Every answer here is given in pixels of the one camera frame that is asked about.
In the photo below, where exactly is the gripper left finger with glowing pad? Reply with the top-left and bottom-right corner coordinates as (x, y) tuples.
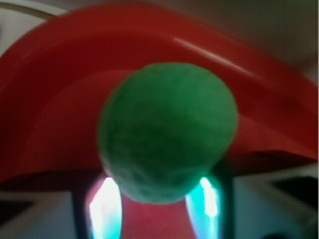
(72, 171), (123, 239)

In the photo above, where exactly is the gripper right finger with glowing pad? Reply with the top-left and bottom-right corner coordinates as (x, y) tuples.
(185, 160), (234, 239)

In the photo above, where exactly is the green foam ball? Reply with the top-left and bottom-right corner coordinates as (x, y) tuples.
(97, 63), (239, 204)

